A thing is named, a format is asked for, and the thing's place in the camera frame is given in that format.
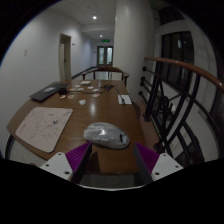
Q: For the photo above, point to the white side door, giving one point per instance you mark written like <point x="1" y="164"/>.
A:
<point x="64" y="60"/>

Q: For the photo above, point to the small white packet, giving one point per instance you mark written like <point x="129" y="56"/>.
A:
<point x="82" y="102"/>

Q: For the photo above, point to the dark framed window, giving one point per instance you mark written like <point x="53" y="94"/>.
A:
<point x="176" y="56"/>

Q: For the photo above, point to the black railing with wooden handrail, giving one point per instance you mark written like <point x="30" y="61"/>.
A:
<point x="186" y="65"/>

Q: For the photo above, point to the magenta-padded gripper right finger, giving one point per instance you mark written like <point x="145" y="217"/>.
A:
<point x="165" y="165"/>

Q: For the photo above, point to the grey translucent computer mouse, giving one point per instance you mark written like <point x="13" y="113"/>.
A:
<point x="105" y="135"/>

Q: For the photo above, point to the small pinkish white card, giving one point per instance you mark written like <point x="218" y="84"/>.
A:
<point x="96" y="95"/>

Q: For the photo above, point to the small black box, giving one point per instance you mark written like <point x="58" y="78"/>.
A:
<point x="62" y="91"/>

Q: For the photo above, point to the green exit sign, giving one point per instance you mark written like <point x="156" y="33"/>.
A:
<point x="105" y="40"/>

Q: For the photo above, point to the white flat box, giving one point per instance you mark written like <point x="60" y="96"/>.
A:
<point x="85" y="82"/>

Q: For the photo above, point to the glazed double door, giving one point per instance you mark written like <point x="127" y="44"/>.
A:
<point x="105" y="56"/>

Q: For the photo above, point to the small beige packet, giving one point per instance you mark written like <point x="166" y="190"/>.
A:
<point x="62" y="96"/>
<point x="70" y="96"/>

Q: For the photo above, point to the round ceiling light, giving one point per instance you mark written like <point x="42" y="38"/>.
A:
<point x="94" y="17"/>

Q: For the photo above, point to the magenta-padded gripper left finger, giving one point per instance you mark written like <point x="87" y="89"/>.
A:
<point x="58" y="165"/>

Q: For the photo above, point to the black closed laptop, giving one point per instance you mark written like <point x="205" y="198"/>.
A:
<point x="46" y="92"/>

